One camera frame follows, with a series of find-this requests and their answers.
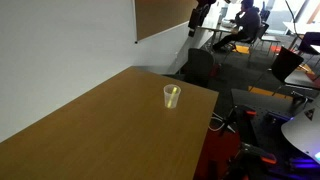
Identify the dark grey table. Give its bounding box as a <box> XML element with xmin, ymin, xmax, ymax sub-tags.
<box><xmin>284</xmin><ymin>68</ymin><xmax>320</xmax><ymax>91</ymax></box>

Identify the dark chair back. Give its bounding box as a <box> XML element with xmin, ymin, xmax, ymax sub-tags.
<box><xmin>297</xmin><ymin>31</ymin><xmax>320</xmax><ymax>57</ymax></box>

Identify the blue office chair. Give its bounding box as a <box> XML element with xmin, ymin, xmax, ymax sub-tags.
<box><xmin>259</xmin><ymin>0</ymin><xmax>272</xmax><ymax>23</ymax></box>

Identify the seated person in dark clothes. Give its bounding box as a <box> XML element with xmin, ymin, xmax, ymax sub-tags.
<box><xmin>212</xmin><ymin>0</ymin><xmax>262</xmax><ymax>53</ymax></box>

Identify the black padded office chair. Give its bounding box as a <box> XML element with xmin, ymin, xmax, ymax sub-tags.
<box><xmin>184</xmin><ymin>47</ymin><xmax>217</xmax><ymax>88</ymax></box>

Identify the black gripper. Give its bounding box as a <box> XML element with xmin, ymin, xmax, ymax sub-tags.
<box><xmin>188</xmin><ymin>3</ymin><xmax>212</xmax><ymax>38</ymax></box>

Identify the grey office desk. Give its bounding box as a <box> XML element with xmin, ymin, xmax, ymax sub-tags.
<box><xmin>196</xmin><ymin>18</ymin><xmax>242</xmax><ymax>46</ymax></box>

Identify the brown wall pinboard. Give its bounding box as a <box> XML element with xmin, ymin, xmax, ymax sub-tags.
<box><xmin>134</xmin><ymin>0</ymin><xmax>198</xmax><ymax>43</ymax></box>

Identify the white office table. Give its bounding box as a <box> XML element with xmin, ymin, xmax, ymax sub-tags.
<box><xmin>282</xmin><ymin>20</ymin><xmax>320</xmax><ymax>51</ymax></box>

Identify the clear plastic cup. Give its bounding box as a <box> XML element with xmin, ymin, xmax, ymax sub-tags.
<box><xmin>163</xmin><ymin>84</ymin><xmax>182</xmax><ymax>110</ymax></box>

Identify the black tilted chair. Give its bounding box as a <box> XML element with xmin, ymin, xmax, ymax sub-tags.
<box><xmin>249</xmin><ymin>46</ymin><xmax>305</xmax><ymax>98</ymax></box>

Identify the black stand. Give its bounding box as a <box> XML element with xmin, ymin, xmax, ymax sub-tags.
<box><xmin>290</xmin><ymin>90</ymin><xmax>309</xmax><ymax>108</ymax></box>

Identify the white cable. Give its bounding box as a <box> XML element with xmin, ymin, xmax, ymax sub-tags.
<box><xmin>208</xmin><ymin>112</ymin><xmax>234</xmax><ymax>133</ymax></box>

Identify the black clamp with orange handle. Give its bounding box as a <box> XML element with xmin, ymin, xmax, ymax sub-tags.
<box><xmin>218</xmin><ymin>104</ymin><xmax>258</xmax><ymax>136</ymax></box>
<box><xmin>229</xmin><ymin>142</ymin><xmax>278</xmax><ymax>180</ymax></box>

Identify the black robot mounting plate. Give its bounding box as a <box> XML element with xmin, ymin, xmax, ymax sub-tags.
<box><xmin>230</xmin><ymin>88</ymin><xmax>320</xmax><ymax>180</ymax></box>

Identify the black chair with metal legs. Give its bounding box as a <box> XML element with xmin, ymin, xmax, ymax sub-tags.
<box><xmin>248</xmin><ymin>22</ymin><xmax>282</xmax><ymax>66</ymax></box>

